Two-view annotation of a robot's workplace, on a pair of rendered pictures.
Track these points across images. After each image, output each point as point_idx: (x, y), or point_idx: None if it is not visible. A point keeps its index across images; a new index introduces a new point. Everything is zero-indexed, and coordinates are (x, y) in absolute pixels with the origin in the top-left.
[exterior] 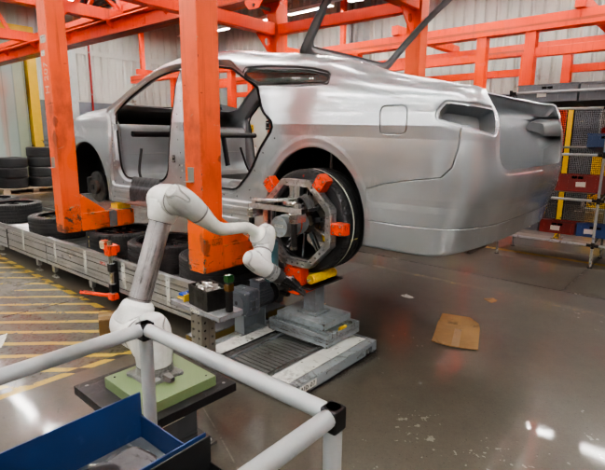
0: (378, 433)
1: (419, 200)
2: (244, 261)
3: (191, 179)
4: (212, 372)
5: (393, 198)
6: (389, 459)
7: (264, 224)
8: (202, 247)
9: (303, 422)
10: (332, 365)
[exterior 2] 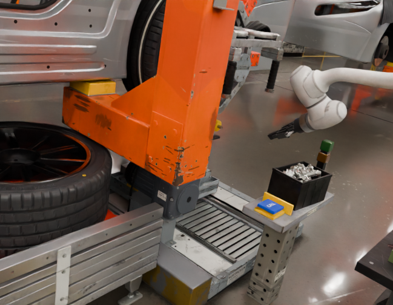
0: (326, 207)
1: (280, 20)
2: (344, 115)
3: (222, 2)
4: (392, 234)
5: (266, 19)
6: (353, 210)
7: (307, 66)
8: (212, 132)
9: (329, 236)
10: (249, 196)
